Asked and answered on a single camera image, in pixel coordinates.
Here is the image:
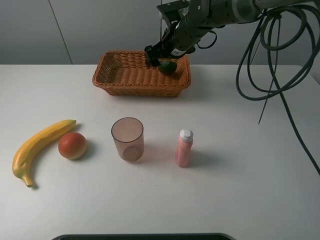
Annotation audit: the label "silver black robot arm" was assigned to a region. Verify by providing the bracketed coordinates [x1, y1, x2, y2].
[144, 0, 309, 67]

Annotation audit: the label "woven wicker basket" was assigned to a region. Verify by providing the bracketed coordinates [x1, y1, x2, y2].
[92, 50, 191, 98]

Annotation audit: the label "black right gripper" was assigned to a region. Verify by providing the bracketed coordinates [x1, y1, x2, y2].
[144, 0, 215, 68]

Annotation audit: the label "transparent pink plastic cup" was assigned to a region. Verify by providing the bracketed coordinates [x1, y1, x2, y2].
[111, 117, 144, 162]

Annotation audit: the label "green round fruit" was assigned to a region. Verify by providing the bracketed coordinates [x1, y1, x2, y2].
[158, 60, 178, 75]

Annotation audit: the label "black cable bundle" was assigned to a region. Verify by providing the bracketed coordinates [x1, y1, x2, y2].
[236, 0, 320, 176]

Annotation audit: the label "yellow banana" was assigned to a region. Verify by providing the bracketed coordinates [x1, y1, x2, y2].
[12, 119, 77, 188]

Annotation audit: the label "black tray edge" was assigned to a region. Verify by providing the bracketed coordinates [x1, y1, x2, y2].
[53, 233, 235, 240]

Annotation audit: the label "pink bottle white cap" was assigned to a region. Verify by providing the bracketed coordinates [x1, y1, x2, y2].
[175, 129, 194, 168]

